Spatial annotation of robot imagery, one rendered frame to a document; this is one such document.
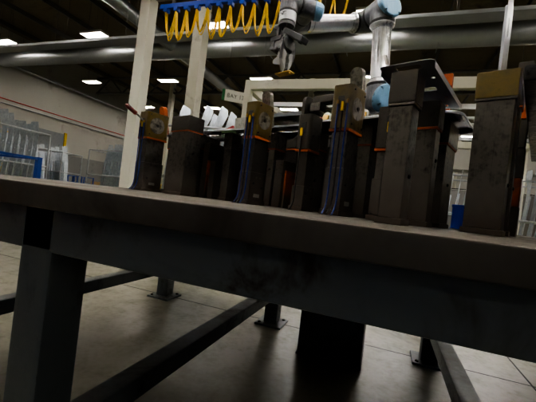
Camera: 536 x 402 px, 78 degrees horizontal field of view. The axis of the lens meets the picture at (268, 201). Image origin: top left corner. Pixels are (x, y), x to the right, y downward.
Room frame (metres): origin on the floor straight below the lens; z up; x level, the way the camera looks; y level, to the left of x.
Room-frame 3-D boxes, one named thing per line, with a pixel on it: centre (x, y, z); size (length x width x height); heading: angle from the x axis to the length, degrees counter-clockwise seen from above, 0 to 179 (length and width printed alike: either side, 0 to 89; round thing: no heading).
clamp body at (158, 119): (1.54, 0.58, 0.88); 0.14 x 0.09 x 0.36; 141
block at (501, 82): (0.75, -0.49, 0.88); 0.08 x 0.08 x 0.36; 51
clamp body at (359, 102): (0.89, -0.18, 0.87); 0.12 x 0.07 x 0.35; 141
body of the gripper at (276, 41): (1.41, 0.02, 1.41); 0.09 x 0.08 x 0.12; 48
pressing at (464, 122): (1.33, 0.02, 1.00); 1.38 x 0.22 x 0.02; 51
